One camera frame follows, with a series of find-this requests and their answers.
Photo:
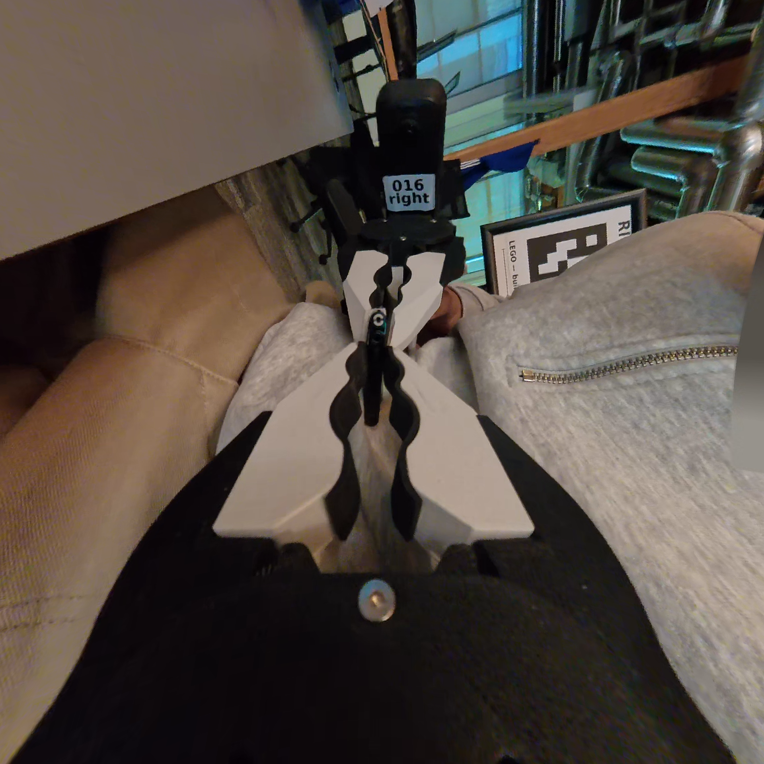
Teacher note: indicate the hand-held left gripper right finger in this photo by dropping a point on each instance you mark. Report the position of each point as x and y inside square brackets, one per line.
[465, 477]

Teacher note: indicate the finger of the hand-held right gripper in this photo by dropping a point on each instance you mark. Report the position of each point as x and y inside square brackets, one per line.
[360, 292]
[421, 298]

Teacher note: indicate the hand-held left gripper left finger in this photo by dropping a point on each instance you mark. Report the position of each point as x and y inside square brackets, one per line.
[280, 471]

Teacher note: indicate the black lego beam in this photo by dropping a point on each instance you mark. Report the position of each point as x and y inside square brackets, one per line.
[375, 382]

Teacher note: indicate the person's right forearm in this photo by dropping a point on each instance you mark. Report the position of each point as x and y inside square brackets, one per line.
[537, 292]

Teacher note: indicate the person's right hand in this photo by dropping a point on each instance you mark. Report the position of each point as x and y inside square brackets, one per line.
[447, 313]

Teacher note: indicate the blue cloth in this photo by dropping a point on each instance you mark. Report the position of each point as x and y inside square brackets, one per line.
[501, 158]

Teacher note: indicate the framed black white marker sign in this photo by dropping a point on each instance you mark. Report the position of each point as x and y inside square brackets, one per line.
[573, 250]

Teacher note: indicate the beige trousers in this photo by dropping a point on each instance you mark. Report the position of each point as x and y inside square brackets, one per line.
[119, 418]

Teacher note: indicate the wooden railing beam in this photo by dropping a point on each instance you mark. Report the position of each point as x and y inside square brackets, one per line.
[597, 116]

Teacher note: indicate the silver ventilation pipes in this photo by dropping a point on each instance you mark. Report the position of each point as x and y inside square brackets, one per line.
[686, 161]

